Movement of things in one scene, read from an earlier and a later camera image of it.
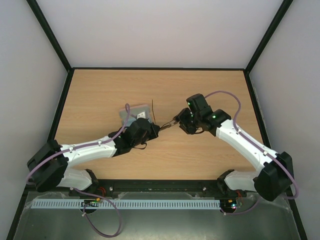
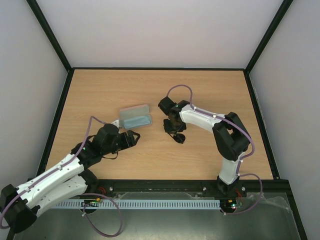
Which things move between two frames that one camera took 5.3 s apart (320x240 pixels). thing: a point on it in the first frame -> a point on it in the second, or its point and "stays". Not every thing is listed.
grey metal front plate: x=269 y=220 stays
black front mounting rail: x=173 y=186 stays
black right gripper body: x=180 y=116 -> x=173 y=127
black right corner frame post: x=277 y=19 stays
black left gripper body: x=149 y=136 -> x=121 y=145
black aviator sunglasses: x=168 y=124 -> x=177 y=133
